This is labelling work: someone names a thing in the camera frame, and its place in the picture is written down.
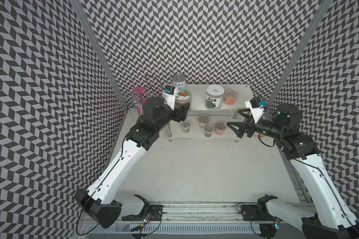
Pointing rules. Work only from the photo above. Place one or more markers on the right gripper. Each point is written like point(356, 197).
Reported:
point(242, 126)

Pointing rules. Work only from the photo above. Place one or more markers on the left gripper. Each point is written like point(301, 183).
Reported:
point(180, 113)

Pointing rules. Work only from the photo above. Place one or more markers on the small yellow-label seed cup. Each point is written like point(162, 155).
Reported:
point(185, 126)

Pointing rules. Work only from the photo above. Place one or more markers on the tomato-lid seed jar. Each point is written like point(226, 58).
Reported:
point(183, 97)

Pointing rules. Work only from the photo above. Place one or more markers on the large orange seed tub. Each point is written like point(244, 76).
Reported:
point(230, 96)

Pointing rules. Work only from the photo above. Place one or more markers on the small black-red seed cup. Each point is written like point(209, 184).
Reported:
point(208, 130)

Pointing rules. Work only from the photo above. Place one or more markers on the silver pull-tab tin can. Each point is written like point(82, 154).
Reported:
point(179, 81)

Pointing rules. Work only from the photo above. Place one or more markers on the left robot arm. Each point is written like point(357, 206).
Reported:
point(98, 200)

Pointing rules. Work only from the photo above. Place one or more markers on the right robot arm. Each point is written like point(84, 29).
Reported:
point(333, 219)

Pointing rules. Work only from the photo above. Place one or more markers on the white two-tier shelf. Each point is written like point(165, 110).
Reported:
point(226, 113)

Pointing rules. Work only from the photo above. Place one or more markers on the small orange back seed cup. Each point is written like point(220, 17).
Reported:
point(203, 120)

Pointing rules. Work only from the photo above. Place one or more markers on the pink plastic wine glass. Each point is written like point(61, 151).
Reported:
point(140, 99)

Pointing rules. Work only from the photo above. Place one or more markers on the clear wine glass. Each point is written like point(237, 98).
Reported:
point(134, 105)

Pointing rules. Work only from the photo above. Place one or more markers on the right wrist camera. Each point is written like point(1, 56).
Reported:
point(257, 108)

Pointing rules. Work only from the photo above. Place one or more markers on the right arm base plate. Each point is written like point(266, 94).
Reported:
point(251, 213)

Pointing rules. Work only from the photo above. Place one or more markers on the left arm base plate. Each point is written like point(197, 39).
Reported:
point(156, 211)

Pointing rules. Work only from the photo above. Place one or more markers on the aluminium front rail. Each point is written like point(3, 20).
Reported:
point(186, 219)

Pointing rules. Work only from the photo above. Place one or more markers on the right corner aluminium post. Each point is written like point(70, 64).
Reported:
point(309, 33)

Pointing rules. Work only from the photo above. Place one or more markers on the corner aluminium post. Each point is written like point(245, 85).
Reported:
point(309, 33)
point(81, 16)

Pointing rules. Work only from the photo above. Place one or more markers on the left corner aluminium post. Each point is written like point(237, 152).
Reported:
point(81, 16)

